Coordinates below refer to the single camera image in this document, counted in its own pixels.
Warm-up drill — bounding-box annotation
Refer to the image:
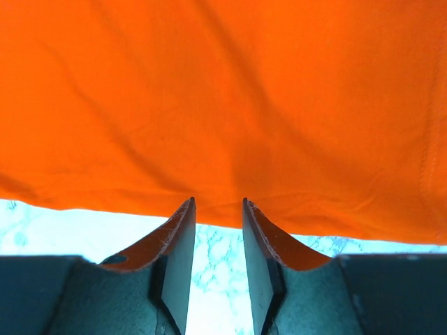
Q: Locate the orange t-shirt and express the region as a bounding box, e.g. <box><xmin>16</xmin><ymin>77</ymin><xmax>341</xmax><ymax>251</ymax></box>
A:
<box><xmin>1</xmin><ymin>1</ymin><xmax>446</xmax><ymax>244</ymax></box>

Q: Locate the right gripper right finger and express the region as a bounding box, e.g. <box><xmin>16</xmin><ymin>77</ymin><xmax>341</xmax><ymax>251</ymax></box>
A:
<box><xmin>242</xmin><ymin>200</ymin><xmax>446</xmax><ymax>334</ymax></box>

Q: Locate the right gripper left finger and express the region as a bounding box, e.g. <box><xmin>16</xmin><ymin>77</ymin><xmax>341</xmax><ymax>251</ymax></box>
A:
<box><xmin>1</xmin><ymin>199</ymin><xmax>196</xmax><ymax>334</ymax></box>

